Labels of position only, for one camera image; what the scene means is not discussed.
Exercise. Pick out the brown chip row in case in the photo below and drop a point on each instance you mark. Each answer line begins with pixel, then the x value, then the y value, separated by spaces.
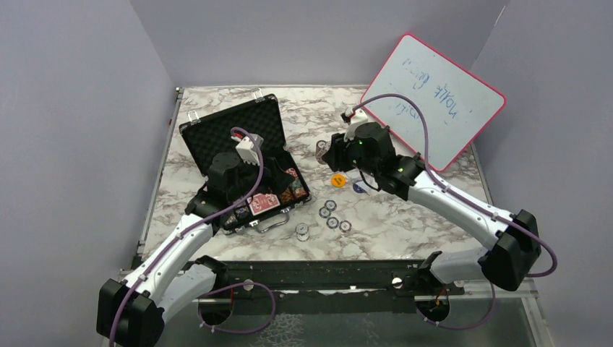
pixel 286 196

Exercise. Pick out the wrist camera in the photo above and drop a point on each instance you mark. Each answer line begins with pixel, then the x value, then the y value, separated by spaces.
pixel 247 149
pixel 353 119

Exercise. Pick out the blue 10 chip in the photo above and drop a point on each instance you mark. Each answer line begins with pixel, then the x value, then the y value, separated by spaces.
pixel 330 205
pixel 345 226
pixel 332 222
pixel 324 213

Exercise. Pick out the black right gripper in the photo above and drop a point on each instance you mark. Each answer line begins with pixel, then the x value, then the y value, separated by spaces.
pixel 335 155

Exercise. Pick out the red white 500 chip stack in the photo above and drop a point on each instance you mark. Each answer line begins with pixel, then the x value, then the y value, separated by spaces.
pixel 321 148

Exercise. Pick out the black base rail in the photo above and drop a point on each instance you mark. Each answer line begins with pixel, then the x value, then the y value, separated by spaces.
pixel 313 287

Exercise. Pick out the red green chip row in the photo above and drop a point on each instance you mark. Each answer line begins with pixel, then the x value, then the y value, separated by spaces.
pixel 296 187

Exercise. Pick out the pink framed whiteboard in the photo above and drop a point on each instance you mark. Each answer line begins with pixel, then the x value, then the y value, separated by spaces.
pixel 429 102

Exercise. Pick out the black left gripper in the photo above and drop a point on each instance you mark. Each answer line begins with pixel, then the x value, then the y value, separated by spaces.
pixel 277 180

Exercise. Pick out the blue 10 chip right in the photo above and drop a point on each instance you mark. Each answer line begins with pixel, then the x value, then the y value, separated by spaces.
pixel 345 226

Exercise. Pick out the blue 10 chip left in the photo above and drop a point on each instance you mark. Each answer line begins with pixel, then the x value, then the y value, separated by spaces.
pixel 324 213

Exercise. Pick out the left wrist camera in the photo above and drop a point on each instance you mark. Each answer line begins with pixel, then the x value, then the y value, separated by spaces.
pixel 247 149

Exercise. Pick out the red playing card deck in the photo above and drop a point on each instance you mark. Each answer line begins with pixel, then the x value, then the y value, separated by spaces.
pixel 260 203

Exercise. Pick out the blue 10 chip upper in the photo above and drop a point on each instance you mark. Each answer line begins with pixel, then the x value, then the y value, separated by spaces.
pixel 330 205

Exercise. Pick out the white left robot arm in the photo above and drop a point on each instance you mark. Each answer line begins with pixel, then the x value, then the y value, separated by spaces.
pixel 134 311

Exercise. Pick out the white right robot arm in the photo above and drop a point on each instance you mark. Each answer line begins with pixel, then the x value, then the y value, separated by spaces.
pixel 507 242

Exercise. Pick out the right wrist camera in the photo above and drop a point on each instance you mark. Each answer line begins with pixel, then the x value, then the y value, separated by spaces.
pixel 353 119

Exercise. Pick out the blue 10 chip lower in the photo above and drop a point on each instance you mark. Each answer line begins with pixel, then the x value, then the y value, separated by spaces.
pixel 332 222

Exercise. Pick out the dark blue small blind button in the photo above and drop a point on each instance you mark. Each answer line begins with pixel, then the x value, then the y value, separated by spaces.
pixel 361 188

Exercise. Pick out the orange big blind button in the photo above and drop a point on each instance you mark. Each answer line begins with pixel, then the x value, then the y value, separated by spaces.
pixel 338 180

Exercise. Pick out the black poker set case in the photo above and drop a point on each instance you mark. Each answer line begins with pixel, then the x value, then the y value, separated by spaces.
pixel 207 136

